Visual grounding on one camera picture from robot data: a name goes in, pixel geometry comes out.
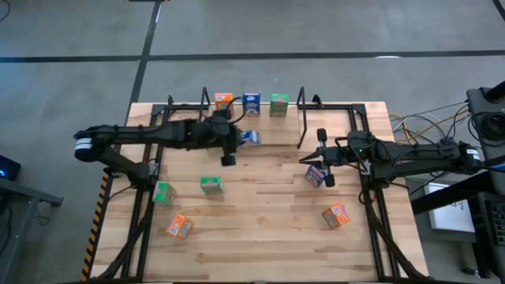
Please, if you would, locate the black metal rig frame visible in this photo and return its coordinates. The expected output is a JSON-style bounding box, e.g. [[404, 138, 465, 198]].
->
[[90, 94, 431, 283]]

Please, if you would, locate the grey computer case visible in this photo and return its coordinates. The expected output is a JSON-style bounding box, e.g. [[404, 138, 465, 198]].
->
[[466, 80, 505, 159]]

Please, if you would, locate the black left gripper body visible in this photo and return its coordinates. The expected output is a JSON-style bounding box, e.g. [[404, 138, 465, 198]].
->
[[203, 109, 242, 166]]

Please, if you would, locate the green Apple Jacks cereal box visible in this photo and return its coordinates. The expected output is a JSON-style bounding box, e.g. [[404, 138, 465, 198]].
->
[[151, 181, 178, 208], [200, 175, 224, 196], [269, 92, 290, 118]]

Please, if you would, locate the grey metal stand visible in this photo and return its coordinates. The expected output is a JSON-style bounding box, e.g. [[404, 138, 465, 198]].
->
[[0, 177, 64, 284]]

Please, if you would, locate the yellow cable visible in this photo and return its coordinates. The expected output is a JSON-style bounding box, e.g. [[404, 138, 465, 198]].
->
[[392, 108, 470, 161]]

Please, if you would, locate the blue Frosted Flakes cereal box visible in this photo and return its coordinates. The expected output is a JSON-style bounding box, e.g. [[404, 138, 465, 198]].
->
[[239, 129, 263, 149], [241, 92, 262, 118], [304, 165, 327, 189]]

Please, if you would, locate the white board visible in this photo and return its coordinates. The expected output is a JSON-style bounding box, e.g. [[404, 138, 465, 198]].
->
[[424, 181, 477, 234]]

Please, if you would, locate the wooden shelf black wire frame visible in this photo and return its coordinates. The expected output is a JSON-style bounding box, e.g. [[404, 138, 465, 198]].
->
[[196, 86, 308, 150]]

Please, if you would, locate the dark keyboard device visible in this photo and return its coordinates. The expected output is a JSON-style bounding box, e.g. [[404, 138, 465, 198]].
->
[[475, 191, 505, 279]]

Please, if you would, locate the orange Mini Wheats cereal box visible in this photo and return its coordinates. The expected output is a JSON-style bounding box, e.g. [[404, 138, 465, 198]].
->
[[165, 214, 194, 240], [214, 92, 235, 112], [321, 202, 351, 230]]

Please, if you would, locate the yellow black hazard tape strip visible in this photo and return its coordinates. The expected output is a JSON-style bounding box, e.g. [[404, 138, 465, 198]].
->
[[80, 169, 110, 282]]

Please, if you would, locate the black device blue light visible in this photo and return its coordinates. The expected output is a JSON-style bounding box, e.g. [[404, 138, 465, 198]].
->
[[0, 155, 22, 181]]

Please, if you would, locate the black coiled cable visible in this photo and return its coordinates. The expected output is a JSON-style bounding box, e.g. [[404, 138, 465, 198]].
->
[[468, 111, 505, 149]]

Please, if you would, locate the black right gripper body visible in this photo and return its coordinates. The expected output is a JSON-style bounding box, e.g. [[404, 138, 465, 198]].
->
[[316, 128, 374, 189]]

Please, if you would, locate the black stand beam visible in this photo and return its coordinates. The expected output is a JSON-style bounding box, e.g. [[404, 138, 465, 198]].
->
[[410, 169, 505, 216]]

